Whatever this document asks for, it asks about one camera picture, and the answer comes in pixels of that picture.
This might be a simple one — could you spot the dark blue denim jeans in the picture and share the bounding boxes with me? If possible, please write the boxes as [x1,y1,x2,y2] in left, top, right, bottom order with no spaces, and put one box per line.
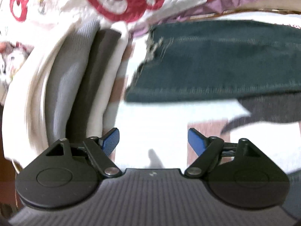
[125,20,300,103]

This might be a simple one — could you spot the folded cream white garment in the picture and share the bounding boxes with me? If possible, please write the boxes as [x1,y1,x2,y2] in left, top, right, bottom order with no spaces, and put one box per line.
[2,24,75,171]

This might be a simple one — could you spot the folded dark grey garment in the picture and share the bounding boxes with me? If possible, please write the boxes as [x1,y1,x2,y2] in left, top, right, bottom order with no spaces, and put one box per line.
[66,29,121,143]

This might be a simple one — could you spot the white bear strawberry quilt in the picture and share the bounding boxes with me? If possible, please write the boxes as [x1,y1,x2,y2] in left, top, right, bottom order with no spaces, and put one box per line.
[0,0,301,104]

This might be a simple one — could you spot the beige wooden bed rail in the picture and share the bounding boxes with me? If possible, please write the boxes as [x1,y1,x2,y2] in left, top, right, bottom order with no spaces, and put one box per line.
[188,0,300,21]

